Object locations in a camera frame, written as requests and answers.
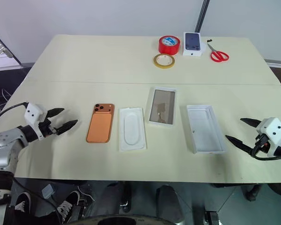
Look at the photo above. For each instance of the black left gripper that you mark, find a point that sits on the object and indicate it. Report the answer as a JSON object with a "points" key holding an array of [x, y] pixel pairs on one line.
{"points": [[46, 129]]}

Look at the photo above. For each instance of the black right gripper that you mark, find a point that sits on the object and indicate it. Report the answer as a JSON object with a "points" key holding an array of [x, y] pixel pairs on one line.
{"points": [[262, 143]]}

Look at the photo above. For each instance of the white box base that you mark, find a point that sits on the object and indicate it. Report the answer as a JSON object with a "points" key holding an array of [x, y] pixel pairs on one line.
{"points": [[206, 131]]}

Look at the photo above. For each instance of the orange smartphone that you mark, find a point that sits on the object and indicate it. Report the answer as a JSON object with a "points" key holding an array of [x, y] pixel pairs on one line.
{"points": [[100, 126]]}

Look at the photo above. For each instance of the white moulded insert tray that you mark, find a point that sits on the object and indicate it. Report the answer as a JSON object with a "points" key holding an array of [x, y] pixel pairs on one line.
{"points": [[132, 129]]}

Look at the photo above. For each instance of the white box lid with film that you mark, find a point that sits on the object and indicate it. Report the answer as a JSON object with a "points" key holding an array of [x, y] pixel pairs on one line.
{"points": [[162, 106]]}

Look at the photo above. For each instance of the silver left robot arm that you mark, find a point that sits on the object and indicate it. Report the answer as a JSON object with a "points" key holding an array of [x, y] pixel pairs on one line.
{"points": [[4, 140]]}

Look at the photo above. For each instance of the white box with blue phone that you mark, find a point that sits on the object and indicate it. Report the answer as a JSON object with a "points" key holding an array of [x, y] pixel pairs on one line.
{"points": [[192, 42]]}

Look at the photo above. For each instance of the white power adapter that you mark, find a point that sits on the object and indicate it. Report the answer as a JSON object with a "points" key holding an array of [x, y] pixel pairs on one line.
{"points": [[48, 190]]}

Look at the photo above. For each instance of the black and white sneaker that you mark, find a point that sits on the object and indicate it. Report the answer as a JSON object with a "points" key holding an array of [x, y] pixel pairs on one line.
{"points": [[22, 201], [68, 204]]}

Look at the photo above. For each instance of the black block with white edge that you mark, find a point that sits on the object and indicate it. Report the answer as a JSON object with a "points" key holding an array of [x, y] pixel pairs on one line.
{"points": [[210, 218]]}

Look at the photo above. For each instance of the yellow tape roll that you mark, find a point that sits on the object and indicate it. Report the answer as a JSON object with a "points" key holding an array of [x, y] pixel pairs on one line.
{"points": [[155, 62]]}

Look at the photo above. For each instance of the red tape roll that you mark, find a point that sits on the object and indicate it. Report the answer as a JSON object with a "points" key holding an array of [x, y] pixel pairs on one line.
{"points": [[165, 48]]}

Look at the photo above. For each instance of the dark round disc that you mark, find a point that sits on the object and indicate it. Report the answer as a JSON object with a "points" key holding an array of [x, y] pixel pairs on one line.
{"points": [[131, 220]]}

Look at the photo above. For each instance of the black metal pole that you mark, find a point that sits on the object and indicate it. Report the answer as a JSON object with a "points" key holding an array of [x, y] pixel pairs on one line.
{"points": [[201, 16]]}

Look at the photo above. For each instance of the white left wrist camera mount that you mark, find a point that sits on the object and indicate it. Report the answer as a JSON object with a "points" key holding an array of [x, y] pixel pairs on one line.
{"points": [[34, 113]]}

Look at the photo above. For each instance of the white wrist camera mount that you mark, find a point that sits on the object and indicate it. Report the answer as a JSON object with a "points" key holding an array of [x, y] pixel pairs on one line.
{"points": [[274, 131], [34, 113]]}

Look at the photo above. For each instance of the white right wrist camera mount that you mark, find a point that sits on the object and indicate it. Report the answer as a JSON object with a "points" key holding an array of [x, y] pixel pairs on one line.
{"points": [[274, 131]]}

